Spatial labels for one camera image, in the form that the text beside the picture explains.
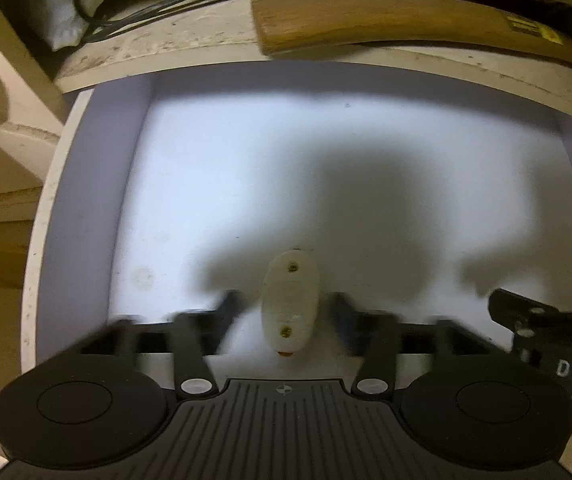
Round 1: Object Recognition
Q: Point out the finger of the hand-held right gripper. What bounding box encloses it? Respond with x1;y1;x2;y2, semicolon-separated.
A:
487;287;572;333

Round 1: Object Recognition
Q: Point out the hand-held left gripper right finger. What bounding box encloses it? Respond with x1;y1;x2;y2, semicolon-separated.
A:
332;292;498;402

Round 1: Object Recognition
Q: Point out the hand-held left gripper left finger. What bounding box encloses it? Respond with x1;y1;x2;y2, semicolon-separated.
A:
80;290;247;402

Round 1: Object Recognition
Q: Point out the white oval plastic plug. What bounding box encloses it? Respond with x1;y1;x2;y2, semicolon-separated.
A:
260;247;322;359

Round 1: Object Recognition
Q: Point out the white box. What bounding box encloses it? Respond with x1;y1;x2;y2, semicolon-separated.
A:
20;59;572;423

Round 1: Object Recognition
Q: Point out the cream cabinet shelf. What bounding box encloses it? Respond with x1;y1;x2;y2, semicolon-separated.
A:
54;0;572;133

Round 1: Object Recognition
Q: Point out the curved wooden board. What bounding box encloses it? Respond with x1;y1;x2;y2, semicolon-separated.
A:
251;0;572;70

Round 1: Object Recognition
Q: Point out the cream cabinet side panel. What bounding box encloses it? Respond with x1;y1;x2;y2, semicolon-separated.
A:
0;0;69;223

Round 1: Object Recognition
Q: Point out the white plastic bag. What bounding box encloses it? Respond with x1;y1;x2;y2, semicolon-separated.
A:
24;0;116;52

